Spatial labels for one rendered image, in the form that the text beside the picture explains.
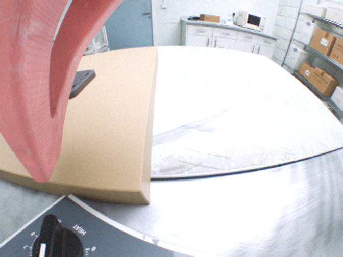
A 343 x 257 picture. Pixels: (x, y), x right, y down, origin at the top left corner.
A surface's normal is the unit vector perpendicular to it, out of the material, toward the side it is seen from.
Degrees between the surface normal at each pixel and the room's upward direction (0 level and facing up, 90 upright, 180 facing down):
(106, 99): 0
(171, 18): 90
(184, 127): 0
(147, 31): 90
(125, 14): 90
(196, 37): 90
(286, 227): 0
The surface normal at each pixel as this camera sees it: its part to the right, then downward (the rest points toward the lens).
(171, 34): 0.04, 0.73
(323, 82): -1.00, -0.01
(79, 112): 0.00, -0.68
